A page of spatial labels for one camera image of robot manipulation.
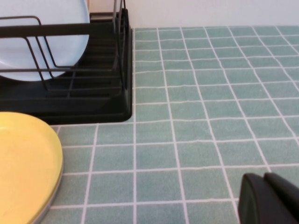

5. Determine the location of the yellow round plate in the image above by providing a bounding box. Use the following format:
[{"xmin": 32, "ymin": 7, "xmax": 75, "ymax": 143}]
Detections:
[{"xmin": 0, "ymin": 112, "xmax": 64, "ymax": 224}]

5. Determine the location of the green tiled table mat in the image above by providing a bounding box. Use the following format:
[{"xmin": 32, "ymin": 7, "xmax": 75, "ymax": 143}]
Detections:
[{"xmin": 38, "ymin": 25, "xmax": 299, "ymax": 224}]

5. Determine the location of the light blue round plate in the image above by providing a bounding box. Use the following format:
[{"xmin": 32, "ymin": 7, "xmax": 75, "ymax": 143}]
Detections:
[{"xmin": 0, "ymin": 0, "xmax": 91, "ymax": 82}]

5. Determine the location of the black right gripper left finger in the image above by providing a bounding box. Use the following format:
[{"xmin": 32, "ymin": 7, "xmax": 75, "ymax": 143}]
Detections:
[{"xmin": 237, "ymin": 173, "xmax": 299, "ymax": 224}]

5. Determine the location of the black wire dish rack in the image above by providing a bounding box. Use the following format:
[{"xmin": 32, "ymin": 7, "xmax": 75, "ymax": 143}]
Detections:
[
  {"xmin": 0, "ymin": 0, "xmax": 128, "ymax": 98},
  {"xmin": 0, "ymin": 9, "xmax": 134, "ymax": 126}
]

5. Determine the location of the grey round plate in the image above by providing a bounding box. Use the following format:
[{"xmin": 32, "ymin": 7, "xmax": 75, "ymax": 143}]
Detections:
[{"xmin": 30, "ymin": 170, "xmax": 64, "ymax": 224}]

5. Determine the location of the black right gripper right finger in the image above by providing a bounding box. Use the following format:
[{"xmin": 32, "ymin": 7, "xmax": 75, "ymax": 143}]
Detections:
[{"xmin": 263, "ymin": 172, "xmax": 299, "ymax": 215}]

